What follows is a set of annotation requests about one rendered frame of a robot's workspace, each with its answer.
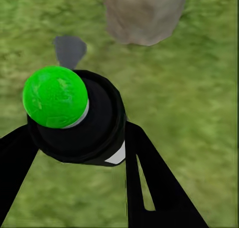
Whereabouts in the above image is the pesticide atomizer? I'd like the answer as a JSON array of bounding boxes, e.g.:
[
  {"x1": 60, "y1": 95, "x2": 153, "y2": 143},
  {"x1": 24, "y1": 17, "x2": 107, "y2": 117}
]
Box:
[{"x1": 22, "y1": 34, "x2": 127, "y2": 167}]

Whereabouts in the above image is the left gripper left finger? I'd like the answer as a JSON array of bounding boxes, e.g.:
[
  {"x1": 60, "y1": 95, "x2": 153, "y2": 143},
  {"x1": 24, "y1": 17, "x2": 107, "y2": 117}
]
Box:
[{"x1": 0, "y1": 125, "x2": 39, "y2": 228}]

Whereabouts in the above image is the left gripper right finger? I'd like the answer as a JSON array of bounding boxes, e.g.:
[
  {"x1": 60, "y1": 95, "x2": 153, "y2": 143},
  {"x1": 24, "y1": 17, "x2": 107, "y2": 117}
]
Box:
[{"x1": 124, "y1": 121, "x2": 209, "y2": 228}]

